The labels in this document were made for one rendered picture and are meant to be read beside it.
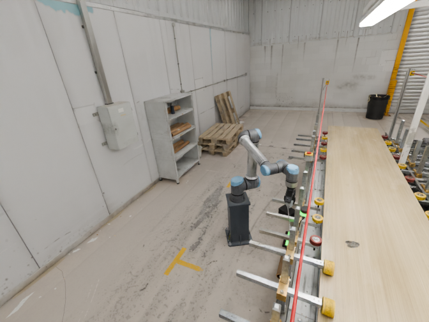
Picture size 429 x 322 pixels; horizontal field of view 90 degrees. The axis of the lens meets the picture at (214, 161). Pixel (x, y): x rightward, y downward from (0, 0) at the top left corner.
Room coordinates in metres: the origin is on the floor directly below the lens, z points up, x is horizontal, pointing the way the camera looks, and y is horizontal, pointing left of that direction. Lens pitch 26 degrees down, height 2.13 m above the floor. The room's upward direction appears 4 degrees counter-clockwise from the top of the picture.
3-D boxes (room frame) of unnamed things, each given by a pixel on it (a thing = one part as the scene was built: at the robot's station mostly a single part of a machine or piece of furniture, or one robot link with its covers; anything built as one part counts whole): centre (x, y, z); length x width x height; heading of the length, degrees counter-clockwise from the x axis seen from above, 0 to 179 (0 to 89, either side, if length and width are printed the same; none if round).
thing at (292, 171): (1.45, -0.60, 1.28); 0.10 x 0.09 x 0.12; 15
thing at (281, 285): (0.78, -0.33, 0.95); 0.13 x 0.06 x 0.05; 152
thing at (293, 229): (1.02, -0.46, 0.90); 0.03 x 0.03 x 0.48; 62
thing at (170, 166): (4.05, 0.72, 0.78); 0.90 x 0.45 x 1.55; 153
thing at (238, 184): (2.12, -0.25, 0.79); 0.17 x 0.15 x 0.18; 105
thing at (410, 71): (3.20, -2.87, 1.25); 0.15 x 0.08 x 1.10; 152
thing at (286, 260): (0.80, -0.34, 0.92); 0.03 x 0.03 x 0.48; 62
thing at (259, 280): (0.77, -0.31, 0.95); 0.50 x 0.04 x 0.04; 62
